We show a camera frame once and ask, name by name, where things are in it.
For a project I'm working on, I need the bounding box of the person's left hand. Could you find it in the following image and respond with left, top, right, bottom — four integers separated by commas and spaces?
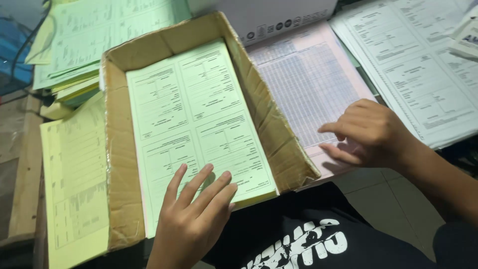
156, 163, 238, 256

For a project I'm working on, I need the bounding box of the person's right hand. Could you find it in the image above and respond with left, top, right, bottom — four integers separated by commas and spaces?
318, 99, 414, 169

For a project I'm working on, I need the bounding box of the stack of light green forms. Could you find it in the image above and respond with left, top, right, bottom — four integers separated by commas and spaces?
125, 37, 280, 239

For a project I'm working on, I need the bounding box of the brown cardboard box tray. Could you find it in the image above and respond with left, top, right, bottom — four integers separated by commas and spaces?
100, 11, 322, 252

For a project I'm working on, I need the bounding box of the stack of white forms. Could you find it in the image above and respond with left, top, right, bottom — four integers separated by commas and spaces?
329, 0, 478, 150

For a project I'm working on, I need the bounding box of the stack of pink table sheets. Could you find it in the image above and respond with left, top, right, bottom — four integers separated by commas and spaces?
244, 20, 378, 180

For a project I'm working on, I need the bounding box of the person's black printed shirt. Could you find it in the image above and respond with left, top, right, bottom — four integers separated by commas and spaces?
75, 182, 478, 269

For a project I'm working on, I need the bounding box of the stack of yellow forms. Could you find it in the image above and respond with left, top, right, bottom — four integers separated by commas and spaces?
40, 91, 111, 269

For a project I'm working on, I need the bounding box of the white paper packet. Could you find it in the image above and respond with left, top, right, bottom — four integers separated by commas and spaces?
446, 5, 478, 60

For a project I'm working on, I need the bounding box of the white cardboard carton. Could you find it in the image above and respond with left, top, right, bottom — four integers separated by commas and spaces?
187, 0, 338, 47

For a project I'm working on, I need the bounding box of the pile of green and yellow forms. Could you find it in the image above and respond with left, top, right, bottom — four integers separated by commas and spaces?
25, 0, 193, 121

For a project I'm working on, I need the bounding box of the blue plastic sheet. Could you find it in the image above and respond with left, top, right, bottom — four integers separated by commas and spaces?
0, 17, 36, 94

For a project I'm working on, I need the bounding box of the black cable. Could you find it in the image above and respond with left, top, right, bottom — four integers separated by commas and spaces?
0, 0, 53, 107

